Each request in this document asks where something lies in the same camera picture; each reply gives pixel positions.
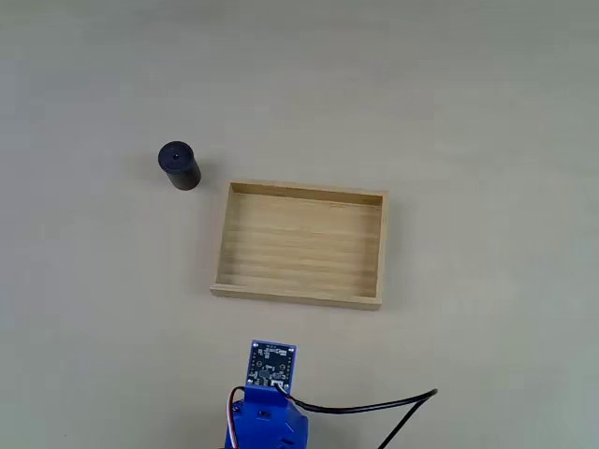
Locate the black cylinder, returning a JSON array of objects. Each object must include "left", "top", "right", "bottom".
[{"left": 156, "top": 139, "right": 203, "bottom": 193}]

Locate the blue camera circuit board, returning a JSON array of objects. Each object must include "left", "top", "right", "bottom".
[{"left": 245, "top": 339, "right": 299, "bottom": 391}]

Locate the red white black servo wire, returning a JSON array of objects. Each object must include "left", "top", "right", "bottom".
[{"left": 226, "top": 386, "right": 248, "bottom": 449}]

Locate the wooden box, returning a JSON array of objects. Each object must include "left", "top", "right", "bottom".
[{"left": 209, "top": 178, "right": 390, "bottom": 314}]

